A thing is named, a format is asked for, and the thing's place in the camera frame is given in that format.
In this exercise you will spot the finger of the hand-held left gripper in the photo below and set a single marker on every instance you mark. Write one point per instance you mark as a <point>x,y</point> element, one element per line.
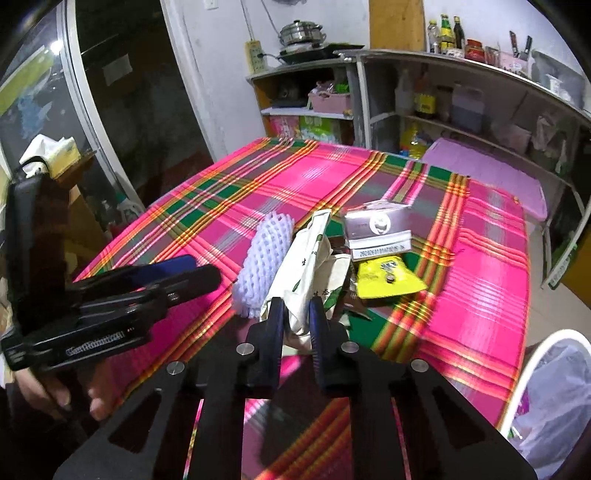
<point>171,266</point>
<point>198,279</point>

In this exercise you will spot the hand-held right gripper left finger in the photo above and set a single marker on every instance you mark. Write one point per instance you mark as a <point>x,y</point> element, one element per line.
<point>274,332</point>

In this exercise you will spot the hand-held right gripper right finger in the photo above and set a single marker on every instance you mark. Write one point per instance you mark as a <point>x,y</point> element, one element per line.
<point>316,327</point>

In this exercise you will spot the cream paper bag green print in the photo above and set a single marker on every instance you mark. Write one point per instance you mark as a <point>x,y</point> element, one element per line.
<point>300,272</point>

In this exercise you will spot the white foam net sleeve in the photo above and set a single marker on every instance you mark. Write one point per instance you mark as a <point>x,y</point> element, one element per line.
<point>263,263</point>

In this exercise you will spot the white trash bin with liner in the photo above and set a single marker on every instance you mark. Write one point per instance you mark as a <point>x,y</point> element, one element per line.
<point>554,397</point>

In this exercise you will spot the person's left hand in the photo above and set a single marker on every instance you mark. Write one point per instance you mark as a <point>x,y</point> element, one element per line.
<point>99,397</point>

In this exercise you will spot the pink plaid tablecloth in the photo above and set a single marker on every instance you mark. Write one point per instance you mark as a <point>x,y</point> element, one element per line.
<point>231,207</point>

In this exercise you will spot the yellow packet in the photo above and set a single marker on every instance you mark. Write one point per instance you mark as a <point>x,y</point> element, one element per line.
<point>383,279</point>

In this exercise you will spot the silver box with white label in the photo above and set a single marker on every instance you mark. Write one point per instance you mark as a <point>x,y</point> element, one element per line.
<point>378,226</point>

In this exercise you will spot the yellow tissue box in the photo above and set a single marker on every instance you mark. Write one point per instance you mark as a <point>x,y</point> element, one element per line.
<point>51,152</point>

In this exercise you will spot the pink carton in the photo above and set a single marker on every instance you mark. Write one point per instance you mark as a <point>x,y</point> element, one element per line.
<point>281,124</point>

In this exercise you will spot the green carton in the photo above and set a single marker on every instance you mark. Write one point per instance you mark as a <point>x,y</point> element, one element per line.
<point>318,128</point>

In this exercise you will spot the yellow oil jug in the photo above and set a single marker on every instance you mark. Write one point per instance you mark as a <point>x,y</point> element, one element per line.
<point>413,143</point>

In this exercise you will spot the pink basket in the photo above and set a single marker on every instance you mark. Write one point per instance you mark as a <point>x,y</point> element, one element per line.
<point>328,99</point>

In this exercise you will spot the pink lidded storage box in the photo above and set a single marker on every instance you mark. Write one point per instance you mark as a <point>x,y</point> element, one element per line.
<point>485,175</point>

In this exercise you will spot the power strip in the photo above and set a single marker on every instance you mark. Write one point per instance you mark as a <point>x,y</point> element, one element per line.
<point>254,55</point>

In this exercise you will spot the small grey shelf unit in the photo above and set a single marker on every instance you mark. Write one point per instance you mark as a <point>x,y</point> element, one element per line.
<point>295,71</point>

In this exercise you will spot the white plastic bottle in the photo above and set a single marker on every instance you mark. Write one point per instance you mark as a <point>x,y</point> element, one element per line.
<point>404,94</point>

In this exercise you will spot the dark bottle with yellow label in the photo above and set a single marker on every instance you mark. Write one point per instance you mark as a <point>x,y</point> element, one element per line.
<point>425,99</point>

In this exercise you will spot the black induction cooker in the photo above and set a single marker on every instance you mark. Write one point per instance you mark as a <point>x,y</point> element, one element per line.
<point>318,53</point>

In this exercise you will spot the purple jug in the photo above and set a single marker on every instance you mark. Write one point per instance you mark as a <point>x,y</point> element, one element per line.
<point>466,108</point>

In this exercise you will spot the steel pot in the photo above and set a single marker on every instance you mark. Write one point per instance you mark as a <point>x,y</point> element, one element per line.
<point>300,32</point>

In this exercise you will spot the crumpled plastic bag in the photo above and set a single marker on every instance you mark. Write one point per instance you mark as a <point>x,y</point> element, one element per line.
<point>549,138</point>

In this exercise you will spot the large grey shelf unit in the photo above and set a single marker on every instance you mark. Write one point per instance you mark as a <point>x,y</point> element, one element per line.
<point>461,62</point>

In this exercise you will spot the clear bottle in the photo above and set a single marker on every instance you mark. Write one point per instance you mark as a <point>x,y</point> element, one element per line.
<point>433,37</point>

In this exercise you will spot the wooden cutting board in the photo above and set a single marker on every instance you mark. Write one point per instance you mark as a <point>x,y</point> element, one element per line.
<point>397,23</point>

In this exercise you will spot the red jar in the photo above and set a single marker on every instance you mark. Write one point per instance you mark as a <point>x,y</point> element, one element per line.
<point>474,50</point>

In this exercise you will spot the green bottle with yellow label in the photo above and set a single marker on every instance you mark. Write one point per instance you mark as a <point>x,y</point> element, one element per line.
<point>445,32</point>

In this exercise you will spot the dark sauce bottle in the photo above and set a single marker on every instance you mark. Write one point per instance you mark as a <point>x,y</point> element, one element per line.
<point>458,34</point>

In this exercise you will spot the pink knife holder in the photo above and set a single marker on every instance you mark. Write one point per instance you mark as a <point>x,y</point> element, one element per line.
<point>517,57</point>

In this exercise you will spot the clear plastic container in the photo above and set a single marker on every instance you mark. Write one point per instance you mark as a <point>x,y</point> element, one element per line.
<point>558,76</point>

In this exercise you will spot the white wall switch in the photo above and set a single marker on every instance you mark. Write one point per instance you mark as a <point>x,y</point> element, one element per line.
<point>212,3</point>

